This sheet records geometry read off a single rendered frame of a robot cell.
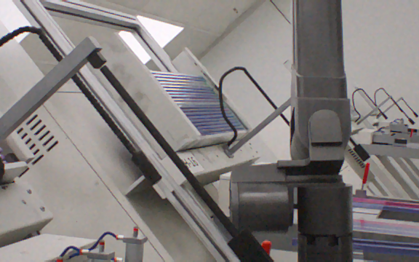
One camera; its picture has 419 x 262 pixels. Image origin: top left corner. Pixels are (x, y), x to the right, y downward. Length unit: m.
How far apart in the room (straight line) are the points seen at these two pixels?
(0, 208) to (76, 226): 0.89
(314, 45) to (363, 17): 7.61
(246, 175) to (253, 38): 7.84
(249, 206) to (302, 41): 0.20
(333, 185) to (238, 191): 0.10
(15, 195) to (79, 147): 0.82
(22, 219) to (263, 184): 0.42
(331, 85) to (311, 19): 0.09
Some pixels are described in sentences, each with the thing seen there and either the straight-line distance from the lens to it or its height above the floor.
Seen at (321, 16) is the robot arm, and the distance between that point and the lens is 0.99.
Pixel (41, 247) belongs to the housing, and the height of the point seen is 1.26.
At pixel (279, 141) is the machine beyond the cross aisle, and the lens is 5.52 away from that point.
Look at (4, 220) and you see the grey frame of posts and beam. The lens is 1.17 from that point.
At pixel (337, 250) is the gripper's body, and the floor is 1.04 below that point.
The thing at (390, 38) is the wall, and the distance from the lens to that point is 8.55.
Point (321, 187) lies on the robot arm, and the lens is 0.89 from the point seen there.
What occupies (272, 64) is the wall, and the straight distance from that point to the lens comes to 8.68.
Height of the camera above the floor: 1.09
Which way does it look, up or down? 8 degrees up
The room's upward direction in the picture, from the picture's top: 39 degrees counter-clockwise
